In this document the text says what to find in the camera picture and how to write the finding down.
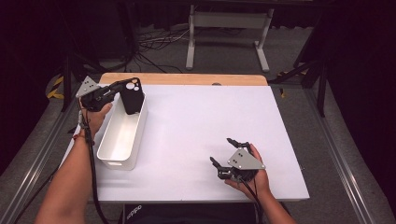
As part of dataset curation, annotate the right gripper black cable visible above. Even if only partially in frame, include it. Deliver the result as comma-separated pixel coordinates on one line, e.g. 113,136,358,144
238,176,265,224

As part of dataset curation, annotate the white metal stand frame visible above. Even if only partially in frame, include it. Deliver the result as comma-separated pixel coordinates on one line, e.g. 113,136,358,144
185,4,276,74

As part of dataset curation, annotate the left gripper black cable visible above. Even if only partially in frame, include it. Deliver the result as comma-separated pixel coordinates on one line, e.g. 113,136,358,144
78,99,110,224

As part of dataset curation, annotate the person's right hand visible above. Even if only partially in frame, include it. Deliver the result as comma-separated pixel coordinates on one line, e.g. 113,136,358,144
223,143,273,201

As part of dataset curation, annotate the red bracelet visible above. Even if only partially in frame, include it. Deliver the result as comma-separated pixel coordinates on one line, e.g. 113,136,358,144
72,130,95,146

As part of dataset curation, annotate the yellow black floor tape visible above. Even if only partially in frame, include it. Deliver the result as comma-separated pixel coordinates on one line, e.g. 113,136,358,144
46,76,90,101

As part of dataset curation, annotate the person's left hand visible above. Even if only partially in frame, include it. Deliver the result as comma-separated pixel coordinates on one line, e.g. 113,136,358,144
78,102,114,139

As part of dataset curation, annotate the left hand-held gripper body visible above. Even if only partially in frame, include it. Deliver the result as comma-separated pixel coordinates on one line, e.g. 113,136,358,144
75,76,110,113

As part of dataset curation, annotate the black tripod stand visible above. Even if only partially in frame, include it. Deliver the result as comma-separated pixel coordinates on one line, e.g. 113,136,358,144
60,54,108,113

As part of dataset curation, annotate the black phone case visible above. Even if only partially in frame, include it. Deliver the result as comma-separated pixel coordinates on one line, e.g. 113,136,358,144
120,77,146,116

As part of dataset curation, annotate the black metal stand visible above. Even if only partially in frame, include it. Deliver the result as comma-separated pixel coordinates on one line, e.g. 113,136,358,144
268,58,329,119

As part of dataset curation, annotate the person's black clothing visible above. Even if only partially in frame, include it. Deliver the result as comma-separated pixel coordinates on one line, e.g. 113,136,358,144
122,203,260,224

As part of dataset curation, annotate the aluminium floor rail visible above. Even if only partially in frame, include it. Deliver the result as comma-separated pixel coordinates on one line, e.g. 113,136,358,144
303,88,376,224
0,83,92,224

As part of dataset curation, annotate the white plastic storage bin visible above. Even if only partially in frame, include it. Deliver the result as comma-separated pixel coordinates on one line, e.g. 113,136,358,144
96,90,149,171

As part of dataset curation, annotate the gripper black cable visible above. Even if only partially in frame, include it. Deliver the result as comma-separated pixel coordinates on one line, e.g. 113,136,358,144
238,176,265,224
78,99,110,224

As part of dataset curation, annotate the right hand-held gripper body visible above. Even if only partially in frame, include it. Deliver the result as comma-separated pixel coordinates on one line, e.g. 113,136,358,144
218,147,267,184

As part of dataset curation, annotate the tangle of floor cables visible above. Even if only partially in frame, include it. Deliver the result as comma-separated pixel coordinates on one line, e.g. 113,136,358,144
134,26,191,74

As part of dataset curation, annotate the white table board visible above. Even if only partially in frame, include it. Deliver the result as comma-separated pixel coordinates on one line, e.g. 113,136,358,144
60,83,311,203

